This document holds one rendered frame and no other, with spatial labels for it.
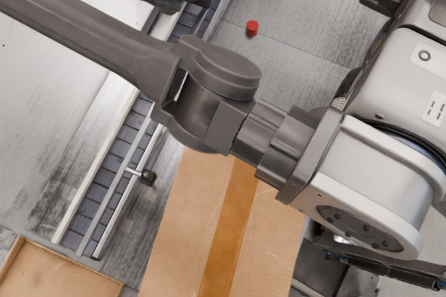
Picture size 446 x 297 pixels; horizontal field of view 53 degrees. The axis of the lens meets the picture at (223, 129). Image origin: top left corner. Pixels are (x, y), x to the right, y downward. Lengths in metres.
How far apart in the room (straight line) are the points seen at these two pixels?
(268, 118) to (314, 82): 0.77
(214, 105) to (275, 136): 0.08
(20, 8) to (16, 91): 0.71
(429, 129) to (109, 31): 0.34
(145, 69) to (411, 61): 0.27
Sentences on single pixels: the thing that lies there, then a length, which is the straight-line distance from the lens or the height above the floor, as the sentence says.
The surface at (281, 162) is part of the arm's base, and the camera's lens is 0.45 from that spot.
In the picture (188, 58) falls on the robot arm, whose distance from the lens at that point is 0.49.
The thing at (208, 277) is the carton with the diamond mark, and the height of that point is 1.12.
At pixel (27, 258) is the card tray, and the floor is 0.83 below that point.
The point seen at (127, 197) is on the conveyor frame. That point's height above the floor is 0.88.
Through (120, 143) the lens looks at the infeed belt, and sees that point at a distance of 1.10.
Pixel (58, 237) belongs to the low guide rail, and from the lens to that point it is 1.05.
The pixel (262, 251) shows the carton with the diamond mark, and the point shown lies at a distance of 0.80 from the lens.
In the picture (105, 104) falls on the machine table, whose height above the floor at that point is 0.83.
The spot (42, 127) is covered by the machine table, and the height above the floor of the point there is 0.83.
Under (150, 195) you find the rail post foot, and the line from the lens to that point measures 1.10.
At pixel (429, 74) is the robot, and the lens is 0.47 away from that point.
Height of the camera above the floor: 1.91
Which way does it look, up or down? 71 degrees down
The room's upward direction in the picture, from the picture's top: 5 degrees clockwise
